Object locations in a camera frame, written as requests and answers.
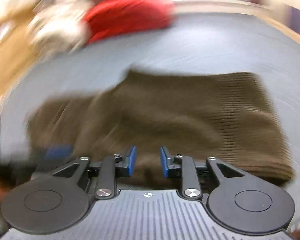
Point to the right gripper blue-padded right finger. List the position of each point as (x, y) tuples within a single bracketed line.
[(174, 165)]

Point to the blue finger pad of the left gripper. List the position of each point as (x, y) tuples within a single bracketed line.
[(58, 152)]

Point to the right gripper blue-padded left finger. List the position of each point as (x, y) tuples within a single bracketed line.
[(122, 165)]

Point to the white folded blanket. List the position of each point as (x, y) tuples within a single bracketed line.
[(59, 28)]

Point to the red folded quilt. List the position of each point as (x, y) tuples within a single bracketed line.
[(116, 17)]

